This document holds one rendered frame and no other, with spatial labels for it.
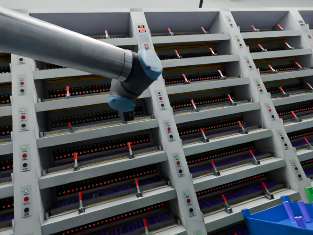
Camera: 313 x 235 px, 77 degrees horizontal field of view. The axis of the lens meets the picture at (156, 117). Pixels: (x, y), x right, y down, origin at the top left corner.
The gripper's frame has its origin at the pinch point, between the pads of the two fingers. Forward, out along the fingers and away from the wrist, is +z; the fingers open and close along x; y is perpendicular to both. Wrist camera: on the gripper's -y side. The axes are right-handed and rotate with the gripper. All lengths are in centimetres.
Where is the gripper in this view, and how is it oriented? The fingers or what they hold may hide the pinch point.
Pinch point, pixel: (125, 116)
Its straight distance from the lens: 102.3
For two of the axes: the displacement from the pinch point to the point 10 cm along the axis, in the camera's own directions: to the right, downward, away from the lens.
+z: -1.6, 5.2, 8.4
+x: -9.5, 1.6, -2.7
